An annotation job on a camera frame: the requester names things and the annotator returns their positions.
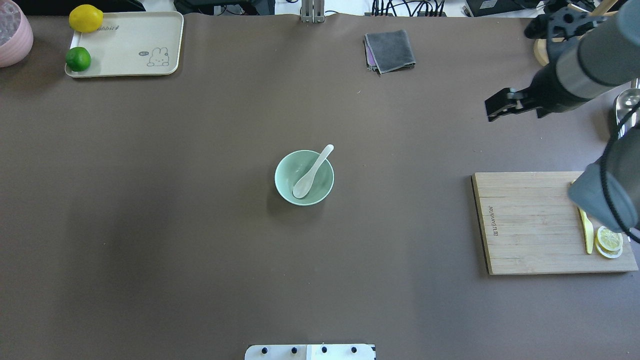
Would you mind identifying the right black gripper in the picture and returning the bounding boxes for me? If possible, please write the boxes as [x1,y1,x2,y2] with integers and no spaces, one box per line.
[484,64,586,122]

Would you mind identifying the mint green bowl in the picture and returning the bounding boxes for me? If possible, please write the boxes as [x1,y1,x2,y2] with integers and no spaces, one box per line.
[274,149,335,206]

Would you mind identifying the white ceramic spoon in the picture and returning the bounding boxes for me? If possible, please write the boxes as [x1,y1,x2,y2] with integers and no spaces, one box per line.
[292,144,335,199]

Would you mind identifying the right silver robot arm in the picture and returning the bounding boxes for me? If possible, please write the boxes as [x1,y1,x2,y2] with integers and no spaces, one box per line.
[484,0,640,235]

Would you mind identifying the pink ribbed bowl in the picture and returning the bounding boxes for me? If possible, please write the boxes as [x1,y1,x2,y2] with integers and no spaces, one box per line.
[0,0,34,68]

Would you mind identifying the steel scoop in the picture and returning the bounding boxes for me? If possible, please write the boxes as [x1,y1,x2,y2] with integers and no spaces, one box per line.
[615,78,640,139]

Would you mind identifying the bamboo cutting board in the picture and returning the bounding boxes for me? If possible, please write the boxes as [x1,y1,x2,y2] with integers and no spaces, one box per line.
[471,171,639,275]

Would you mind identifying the grey folded cloth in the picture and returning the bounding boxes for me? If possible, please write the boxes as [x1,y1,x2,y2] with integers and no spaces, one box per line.
[363,29,416,75]

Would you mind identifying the wooden mug tree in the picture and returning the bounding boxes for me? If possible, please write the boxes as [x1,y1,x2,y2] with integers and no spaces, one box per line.
[533,0,626,66]

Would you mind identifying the yellow plastic knife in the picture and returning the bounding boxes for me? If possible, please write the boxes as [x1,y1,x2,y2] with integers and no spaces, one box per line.
[577,207,595,255]

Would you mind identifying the stacked lemon slice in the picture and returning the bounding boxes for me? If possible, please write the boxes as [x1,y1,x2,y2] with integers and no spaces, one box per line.
[595,226,624,259]

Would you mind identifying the cream rabbit tray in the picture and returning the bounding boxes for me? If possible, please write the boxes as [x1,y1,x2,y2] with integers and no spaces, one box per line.
[64,11,185,78]

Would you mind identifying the yellow lemon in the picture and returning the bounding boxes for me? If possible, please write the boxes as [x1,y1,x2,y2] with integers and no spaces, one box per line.
[68,4,105,34]

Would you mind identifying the green lime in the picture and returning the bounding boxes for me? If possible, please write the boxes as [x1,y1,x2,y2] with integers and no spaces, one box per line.
[65,47,92,72]

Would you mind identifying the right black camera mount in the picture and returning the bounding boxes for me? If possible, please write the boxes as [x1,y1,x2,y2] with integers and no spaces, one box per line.
[524,7,607,64]

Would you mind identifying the aluminium frame post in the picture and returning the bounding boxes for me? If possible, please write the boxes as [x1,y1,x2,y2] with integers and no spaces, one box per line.
[300,0,325,24]

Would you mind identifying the white camera pillar base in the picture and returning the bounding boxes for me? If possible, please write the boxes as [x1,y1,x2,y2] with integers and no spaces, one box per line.
[244,343,377,360]

